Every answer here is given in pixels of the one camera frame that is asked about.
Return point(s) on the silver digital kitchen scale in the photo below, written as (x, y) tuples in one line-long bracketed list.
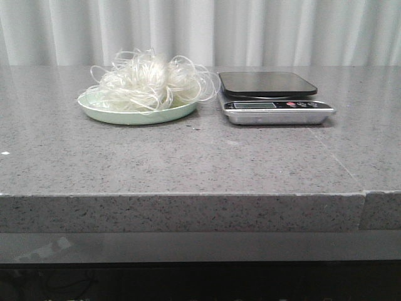
[(270, 98)]

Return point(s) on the white vermicelli noodle bundle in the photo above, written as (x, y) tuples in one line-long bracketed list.
[(146, 82)]

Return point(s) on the light green round plate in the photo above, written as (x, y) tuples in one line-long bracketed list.
[(133, 118)]

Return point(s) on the white pleated curtain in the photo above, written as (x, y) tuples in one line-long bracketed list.
[(212, 33)]

